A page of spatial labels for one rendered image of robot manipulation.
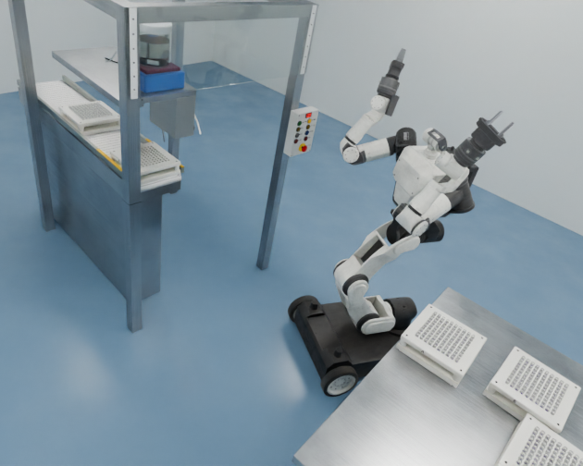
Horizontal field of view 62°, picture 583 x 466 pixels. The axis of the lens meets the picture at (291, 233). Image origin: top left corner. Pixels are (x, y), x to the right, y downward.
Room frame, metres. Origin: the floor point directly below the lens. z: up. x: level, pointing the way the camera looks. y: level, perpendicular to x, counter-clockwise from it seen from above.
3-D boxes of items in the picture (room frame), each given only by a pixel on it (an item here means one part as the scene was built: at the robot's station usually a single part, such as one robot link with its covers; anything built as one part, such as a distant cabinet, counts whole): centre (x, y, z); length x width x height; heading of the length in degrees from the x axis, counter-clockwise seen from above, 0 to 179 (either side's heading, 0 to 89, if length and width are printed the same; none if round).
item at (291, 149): (2.59, 0.07, 1.03); 0.17 x 0.06 x 0.26; 142
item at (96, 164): (2.40, 1.21, 0.83); 1.30 x 0.29 x 0.10; 52
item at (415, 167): (2.06, -0.58, 1.15); 0.34 x 0.30 x 0.36; 27
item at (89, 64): (2.16, 0.92, 1.31); 0.62 x 0.38 x 0.04; 52
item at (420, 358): (1.31, -0.63, 0.86); 0.24 x 0.24 x 0.02; 58
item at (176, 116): (2.14, 0.68, 1.20); 0.22 x 0.11 x 0.20; 52
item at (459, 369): (1.31, -0.63, 0.91); 0.25 x 0.24 x 0.02; 148
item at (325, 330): (2.02, -0.51, 0.19); 0.64 x 0.52 x 0.33; 117
